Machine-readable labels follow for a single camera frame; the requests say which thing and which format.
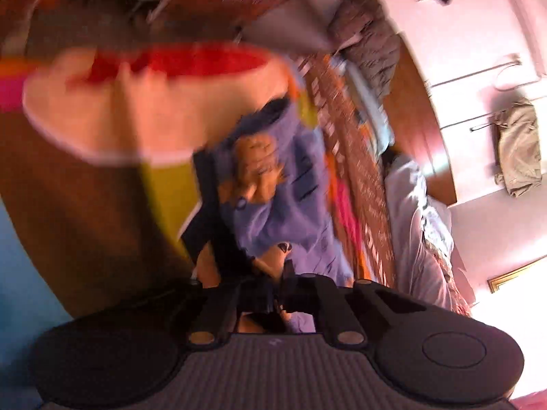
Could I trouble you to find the beige hanging cloth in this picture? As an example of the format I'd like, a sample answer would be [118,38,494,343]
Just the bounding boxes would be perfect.
[493,97,544,198]

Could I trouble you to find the grey quilted blanket pile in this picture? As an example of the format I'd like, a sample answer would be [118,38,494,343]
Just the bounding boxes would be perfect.
[327,0,402,100]

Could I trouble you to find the wooden headboard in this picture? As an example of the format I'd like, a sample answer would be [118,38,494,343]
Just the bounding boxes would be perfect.
[379,38,459,206]

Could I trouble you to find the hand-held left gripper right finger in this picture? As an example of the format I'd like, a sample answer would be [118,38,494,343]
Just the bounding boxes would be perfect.
[280,260,430,347]

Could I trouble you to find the gold picture frame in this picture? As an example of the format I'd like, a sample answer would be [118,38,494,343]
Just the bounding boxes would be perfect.
[487,258,547,295]

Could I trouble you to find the brown patterned bedspread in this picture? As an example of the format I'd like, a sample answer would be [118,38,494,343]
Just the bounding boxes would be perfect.
[299,51,399,288]

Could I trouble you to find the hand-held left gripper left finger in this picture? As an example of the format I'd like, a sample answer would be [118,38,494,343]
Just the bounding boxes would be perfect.
[141,260,278,347]

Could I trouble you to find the colourful cartoon printed blanket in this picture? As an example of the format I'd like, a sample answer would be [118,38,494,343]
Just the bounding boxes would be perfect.
[0,9,372,410]

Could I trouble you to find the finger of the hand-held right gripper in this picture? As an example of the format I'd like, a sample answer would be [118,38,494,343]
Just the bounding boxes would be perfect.
[178,147,258,286]

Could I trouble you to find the grey bedside cabinet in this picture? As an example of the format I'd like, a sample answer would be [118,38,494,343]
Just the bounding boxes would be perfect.
[238,0,339,54]

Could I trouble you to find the blue printed pants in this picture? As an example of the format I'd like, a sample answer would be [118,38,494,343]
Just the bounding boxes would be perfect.
[209,98,355,334]

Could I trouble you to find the light blue pillow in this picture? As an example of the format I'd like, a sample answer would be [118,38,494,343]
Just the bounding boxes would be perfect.
[342,57,396,159]

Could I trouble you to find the red floral quilt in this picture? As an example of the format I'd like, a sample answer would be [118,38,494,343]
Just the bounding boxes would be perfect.
[423,222,476,317]

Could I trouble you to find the pale lilac duvet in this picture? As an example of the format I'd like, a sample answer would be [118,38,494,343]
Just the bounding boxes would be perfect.
[382,153,475,317]

